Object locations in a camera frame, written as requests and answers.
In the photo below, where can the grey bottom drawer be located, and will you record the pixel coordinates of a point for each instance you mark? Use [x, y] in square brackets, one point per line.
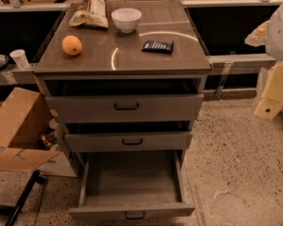
[132, 185]

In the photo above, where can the grey drawer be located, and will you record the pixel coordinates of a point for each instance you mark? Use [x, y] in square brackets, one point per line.
[121, 142]
[132, 185]
[126, 108]

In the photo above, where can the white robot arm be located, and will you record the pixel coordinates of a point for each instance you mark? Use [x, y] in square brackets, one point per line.
[274, 35]

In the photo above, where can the grey drawer cabinet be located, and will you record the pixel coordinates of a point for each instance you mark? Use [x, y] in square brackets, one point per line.
[112, 63]

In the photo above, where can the grey top drawer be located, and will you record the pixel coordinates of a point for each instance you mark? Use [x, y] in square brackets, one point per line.
[126, 108]

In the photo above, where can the grey middle drawer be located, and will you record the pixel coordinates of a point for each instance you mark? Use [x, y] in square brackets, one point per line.
[121, 142]

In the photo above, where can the dark snack packet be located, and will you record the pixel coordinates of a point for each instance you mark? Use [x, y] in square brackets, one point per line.
[154, 46]

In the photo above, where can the white bowl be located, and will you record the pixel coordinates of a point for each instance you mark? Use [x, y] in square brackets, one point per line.
[126, 19]

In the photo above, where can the orange fruit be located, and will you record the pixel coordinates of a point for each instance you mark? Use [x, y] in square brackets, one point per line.
[72, 45]

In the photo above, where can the chip bag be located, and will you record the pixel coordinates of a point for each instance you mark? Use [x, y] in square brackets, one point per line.
[90, 12]

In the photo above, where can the open cardboard box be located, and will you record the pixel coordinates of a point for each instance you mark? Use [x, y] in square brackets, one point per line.
[24, 116]

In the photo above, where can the black metal stand leg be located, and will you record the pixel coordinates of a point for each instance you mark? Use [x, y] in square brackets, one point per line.
[13, 212]

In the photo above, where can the white paper cup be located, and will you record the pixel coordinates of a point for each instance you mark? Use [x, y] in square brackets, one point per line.
[19, 58]

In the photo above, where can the yellow robot part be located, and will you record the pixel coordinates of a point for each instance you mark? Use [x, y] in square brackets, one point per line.
[271, 99]

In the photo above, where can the grey shelf rail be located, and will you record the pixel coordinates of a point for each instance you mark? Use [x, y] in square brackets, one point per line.
[240, 64]

